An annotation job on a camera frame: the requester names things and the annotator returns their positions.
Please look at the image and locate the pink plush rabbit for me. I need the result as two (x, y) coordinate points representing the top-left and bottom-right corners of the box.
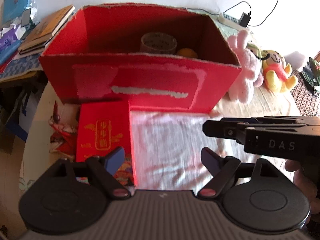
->
(227, 30), (264, 104)

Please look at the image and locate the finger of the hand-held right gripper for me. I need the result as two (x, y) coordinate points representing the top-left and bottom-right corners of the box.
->
(202, 120), (248, 144)
(221, 117), (265, 125)

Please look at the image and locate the blue plastic packet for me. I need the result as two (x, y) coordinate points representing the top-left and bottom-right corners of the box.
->
(2, 0), (33, 23)

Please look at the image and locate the blue patterned table mat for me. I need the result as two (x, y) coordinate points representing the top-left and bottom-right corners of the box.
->
(0, 61), (47, 82)

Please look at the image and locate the person's right hand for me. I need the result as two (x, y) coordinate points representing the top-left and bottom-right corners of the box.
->
(285, 159), (320, 205)

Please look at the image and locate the dark patterned blanket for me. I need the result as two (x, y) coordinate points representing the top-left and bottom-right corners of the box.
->
(291, 69), (320, 117)

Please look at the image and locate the red envelope packet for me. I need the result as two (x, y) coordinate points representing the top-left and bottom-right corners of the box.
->
(76, 101), (137, 185)

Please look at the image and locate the orange wooden gourd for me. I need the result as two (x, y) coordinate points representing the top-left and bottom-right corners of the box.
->
(176, 48), (198, 58)

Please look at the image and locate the black charger cable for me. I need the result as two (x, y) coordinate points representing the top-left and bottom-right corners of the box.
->
(222, 1), (253, 15)

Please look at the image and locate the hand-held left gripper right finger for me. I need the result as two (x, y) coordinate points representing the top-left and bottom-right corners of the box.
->
(197, 147), (278, 200)

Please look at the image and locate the stack of books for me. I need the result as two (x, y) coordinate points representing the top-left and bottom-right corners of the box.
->
(19, 4), (76, 56)

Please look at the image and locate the red cardboard box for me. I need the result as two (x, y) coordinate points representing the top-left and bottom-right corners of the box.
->
(39, 3), (242, 114)

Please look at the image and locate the green plush toy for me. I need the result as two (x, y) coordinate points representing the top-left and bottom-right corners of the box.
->
(247, 44), (263, 61)

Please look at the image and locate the purple tissue pack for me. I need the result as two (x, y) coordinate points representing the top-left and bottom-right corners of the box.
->
(0, 29), (22, 52)

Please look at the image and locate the clear tape roll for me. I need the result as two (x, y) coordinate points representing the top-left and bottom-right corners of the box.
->
(140, 32), (178, 54)

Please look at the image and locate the grey power strip cable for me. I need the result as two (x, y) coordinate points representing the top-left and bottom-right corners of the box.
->
(249, 0), (288, 27)

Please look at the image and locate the black charger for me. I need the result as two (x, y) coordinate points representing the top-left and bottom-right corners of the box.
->
(239, 11), (252, 27)

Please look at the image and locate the white power strip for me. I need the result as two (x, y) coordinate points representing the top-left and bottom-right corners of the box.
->
(217, 12), (251, 31)

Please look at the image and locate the yellow plush tiger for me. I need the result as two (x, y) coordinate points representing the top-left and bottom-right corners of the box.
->
(261, 49), (299, 93)

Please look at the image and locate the red and white ornament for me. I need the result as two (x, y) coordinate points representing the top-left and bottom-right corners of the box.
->
(49, 101), (81, 161)

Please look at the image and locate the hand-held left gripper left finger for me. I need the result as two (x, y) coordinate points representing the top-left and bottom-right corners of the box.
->
(56, 147), (132, 200)

